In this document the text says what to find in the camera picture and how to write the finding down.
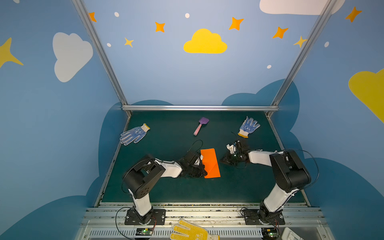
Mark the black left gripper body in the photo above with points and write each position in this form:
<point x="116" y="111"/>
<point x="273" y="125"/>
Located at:
<point x="197" y="167"/>

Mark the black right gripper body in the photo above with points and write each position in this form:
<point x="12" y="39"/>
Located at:
<point x="231" y="156"/>

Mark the orange square paper sheet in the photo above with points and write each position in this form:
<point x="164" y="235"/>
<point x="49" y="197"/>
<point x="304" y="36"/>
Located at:
<point x="211" y="163"/>

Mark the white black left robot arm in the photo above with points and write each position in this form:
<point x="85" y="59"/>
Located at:
<point x="144" y="175"/>

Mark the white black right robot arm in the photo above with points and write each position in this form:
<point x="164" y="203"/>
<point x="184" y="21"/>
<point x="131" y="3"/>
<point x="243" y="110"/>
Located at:
<point x="290" y="175"/>

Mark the blue dotted glove right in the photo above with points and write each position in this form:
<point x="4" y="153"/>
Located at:
<point x="248" y="127"/>

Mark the blue dotted glove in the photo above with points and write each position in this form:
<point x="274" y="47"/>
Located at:
<point x="248" y="127"/>
<point x="134" y="135"/>

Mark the purple pink toy spatula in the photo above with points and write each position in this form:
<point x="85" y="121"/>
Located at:
<point x="202" y="121"/>

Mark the blue dotted glove left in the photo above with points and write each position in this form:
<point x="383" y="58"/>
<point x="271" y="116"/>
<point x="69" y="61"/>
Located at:
<point x="134" y="135"/>

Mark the yellow dotted glove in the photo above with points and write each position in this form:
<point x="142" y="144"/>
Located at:
<point x="185" y="230"/>

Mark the right green circuit board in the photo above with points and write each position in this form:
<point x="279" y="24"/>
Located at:
<point x="270" y="234"/>

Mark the green circuit board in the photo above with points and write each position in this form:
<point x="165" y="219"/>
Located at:
<point x="144" y="232"/>
<point x="270" y="234"/>

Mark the left green circuit board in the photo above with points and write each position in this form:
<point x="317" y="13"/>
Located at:
<point x="144" y="232"/>

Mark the white object bottom right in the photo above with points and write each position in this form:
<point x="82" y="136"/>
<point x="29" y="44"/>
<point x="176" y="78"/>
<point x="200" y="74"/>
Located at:
<point x="289" y="234"/>

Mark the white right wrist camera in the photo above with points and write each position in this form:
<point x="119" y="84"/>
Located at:
<point x="232" y="148"/>

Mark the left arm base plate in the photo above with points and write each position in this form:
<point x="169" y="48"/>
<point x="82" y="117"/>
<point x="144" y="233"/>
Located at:
<point x="153" y="217"/>

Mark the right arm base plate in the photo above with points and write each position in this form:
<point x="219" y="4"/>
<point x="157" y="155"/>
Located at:
<point x="262" y="217"/>

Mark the horizontal aluminium frame rail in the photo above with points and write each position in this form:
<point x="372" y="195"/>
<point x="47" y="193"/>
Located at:
<point x="199" y="108"/>

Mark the aluminium front rail base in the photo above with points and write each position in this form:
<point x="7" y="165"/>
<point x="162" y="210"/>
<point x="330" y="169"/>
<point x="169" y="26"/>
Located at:
<point x="106" y="222"/>

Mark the right aluminium frame post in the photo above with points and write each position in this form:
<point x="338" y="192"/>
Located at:
<point x="305" y="50"/>

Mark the aluminium frame post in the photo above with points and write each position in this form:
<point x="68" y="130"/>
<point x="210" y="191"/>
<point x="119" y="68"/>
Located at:
<point x="91" y="30"/>
<point x="305" y="50"/>

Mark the left aluminium frame post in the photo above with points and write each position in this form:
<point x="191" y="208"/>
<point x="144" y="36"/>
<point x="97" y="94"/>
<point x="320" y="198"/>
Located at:
<point x="91" y="30"/>

